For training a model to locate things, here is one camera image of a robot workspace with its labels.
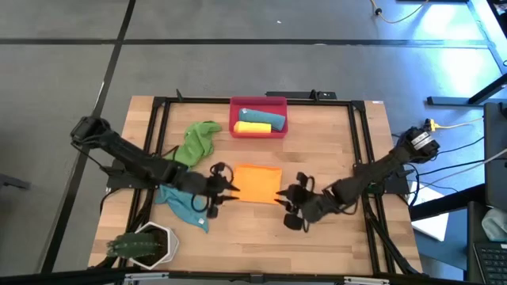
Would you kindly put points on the white hexagonal plant pot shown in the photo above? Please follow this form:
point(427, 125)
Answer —
point(170, 241)

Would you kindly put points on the teal microfiber towel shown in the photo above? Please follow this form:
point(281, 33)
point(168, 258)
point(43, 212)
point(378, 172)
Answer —
point(180, 207)
point(263, 118)

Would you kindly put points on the green microfiber towel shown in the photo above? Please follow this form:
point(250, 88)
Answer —
point(196, 142)

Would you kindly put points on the green cactus plant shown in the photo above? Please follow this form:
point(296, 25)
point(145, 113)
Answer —
point(132, 245)

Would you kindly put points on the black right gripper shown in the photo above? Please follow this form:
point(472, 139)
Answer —
point(311, 202)

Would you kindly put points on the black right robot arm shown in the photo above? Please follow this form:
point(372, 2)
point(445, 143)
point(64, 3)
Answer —
point(380, 168)

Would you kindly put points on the black aluminium table frame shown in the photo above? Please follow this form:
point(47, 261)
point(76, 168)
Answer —
point(198, 100)

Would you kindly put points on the black overhead rail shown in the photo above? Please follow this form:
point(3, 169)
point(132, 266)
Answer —
point(79, 277)

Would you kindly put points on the black laptop keyboard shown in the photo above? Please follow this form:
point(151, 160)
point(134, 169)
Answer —
point(491, 263)

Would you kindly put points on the yellow microfiber towel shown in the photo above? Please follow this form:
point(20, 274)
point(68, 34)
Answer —
point(251, 127)

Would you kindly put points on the black desk leg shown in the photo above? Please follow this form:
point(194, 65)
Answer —
point(447, 101)

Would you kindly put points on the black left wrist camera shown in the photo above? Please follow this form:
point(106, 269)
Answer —
point(218, 169)

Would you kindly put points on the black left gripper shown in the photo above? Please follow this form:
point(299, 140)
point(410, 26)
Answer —
point(202, 186)

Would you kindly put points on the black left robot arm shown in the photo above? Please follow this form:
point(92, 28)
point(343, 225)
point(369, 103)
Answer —
point(126, 154)

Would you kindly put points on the black mounting bar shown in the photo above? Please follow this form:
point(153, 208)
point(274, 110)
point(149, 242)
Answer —
point(301, 95)

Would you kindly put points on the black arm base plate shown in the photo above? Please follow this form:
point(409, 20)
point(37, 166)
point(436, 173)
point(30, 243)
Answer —
point(398, 188)
point(115, 182)

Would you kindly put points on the grey cloth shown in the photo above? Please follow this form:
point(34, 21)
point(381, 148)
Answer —
point(495, 225)

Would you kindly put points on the yellow power plug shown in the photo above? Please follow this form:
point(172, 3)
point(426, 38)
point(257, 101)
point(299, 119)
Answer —
point(431, 126)

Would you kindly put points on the white paper sheet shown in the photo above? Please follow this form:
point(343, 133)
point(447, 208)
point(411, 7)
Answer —
point(431, 225)

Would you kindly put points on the orange microfiber towel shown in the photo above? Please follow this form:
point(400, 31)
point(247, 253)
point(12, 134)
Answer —
point(257, 184)

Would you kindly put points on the pink translucent plastic basket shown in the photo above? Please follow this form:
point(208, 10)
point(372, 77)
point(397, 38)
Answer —
point(257, 102)

